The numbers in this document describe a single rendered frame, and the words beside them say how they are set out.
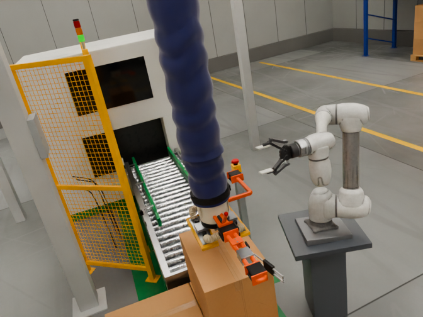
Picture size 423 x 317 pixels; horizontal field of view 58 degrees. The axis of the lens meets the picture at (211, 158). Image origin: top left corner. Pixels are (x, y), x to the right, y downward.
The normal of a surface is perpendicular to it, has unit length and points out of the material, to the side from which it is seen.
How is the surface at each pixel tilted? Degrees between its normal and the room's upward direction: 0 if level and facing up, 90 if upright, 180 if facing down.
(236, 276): 0
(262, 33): 90
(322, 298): 90
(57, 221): 90
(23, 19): 90
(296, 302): 0
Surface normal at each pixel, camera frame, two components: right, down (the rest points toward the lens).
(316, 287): 0.07, 0.40
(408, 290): -0.17, -0.90
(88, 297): 0.33, 0.34
